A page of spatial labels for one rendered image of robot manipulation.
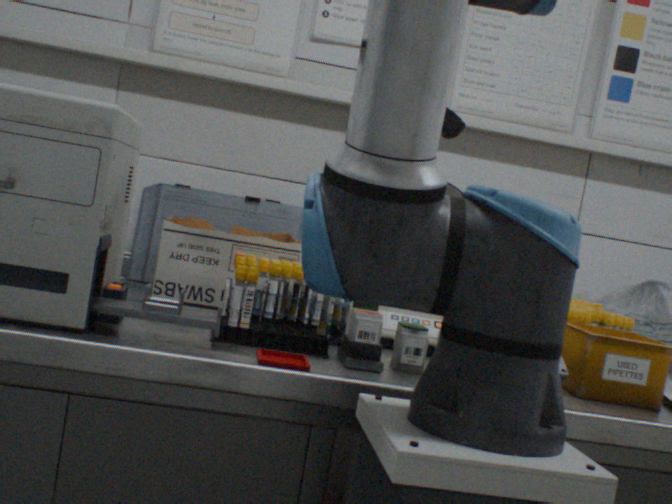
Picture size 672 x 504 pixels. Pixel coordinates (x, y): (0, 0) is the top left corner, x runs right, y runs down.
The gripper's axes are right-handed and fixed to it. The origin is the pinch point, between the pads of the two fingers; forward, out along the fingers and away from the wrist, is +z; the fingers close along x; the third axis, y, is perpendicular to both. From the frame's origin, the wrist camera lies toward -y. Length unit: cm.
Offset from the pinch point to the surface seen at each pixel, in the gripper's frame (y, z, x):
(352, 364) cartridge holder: 1.6, 23.8, 4.1
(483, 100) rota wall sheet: -28, -26, -56
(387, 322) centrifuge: -7.5, 20.3, -18.7
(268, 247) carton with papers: 14.4, 11.2, -22.4
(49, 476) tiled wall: 50, 69, -57
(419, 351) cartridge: -8.5, 21.1, 0.9
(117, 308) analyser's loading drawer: 34.1, 20.6, 5.8
